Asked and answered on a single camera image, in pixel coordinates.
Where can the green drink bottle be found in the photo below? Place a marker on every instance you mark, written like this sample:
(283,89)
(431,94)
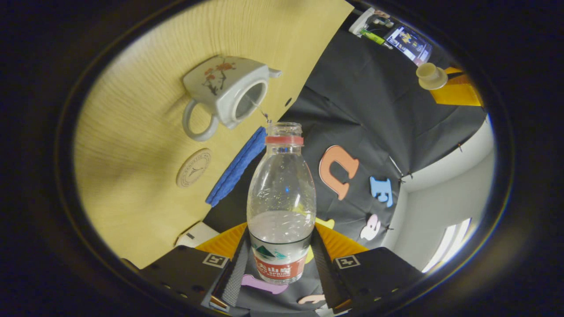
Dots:
(372,36)

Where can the white floral teacup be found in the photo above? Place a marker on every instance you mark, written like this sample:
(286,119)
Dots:
(211,83)

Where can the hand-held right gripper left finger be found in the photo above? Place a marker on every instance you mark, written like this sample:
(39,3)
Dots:
(235,273)

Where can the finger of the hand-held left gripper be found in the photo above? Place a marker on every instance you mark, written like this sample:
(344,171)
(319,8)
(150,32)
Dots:
(454,69)
(462,94)

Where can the clear plastic water bottle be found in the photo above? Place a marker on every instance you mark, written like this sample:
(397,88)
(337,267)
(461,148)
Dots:
(282,189)

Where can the blue folded towel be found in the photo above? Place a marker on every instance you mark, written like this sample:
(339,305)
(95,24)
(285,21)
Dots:
(238,167)

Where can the white toaster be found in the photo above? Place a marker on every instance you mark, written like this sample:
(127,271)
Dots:
(198,233)

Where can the ceiling light panel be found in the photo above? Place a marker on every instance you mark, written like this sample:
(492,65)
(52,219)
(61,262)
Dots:
(449,244)

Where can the black backdrop cloth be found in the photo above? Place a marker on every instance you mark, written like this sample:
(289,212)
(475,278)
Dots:
(352,110)

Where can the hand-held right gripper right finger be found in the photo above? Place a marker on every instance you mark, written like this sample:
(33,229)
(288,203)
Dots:
(328,273)

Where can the computer monitor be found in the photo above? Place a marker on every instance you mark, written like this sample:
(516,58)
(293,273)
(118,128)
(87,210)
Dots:
(407,44)

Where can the round wooden coaster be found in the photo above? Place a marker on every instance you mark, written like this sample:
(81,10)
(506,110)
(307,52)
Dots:
(194,168)

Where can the white teacup lid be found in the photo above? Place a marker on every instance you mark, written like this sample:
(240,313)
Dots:
(432,75)

